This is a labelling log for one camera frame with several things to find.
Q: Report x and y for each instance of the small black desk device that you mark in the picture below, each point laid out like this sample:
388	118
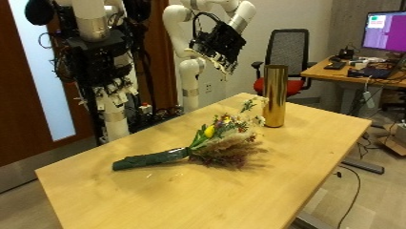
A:
347	53

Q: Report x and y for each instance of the white wall outlet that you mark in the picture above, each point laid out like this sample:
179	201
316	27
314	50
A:
208	87

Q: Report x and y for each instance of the black keyboard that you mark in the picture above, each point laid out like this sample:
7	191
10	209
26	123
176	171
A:
336	65

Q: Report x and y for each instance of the flower bouquet with green wrap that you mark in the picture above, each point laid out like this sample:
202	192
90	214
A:
228	140

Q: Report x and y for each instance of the white power strip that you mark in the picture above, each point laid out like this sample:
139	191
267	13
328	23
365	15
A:
369	99

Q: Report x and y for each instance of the cardboard box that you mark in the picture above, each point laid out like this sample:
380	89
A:
396	141

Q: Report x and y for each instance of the brown door with glass panel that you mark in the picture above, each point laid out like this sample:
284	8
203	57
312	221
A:
22	111

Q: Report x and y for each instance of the wooden office desk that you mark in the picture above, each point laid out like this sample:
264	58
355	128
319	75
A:
331	74

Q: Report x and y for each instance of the black hanging bundle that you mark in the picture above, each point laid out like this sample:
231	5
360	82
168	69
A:
39	12

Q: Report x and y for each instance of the black mesh chair red seat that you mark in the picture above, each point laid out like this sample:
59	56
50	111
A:
288	47

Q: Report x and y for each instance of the emergency stop button box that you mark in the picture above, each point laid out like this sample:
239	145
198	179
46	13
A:
146	108

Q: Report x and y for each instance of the computer monitor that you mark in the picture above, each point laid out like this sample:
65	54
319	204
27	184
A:
387	31

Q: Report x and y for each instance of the grey table foot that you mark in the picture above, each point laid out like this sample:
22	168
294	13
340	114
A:
364	165

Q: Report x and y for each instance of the gold cylindrical vase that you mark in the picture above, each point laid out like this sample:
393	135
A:
275	95

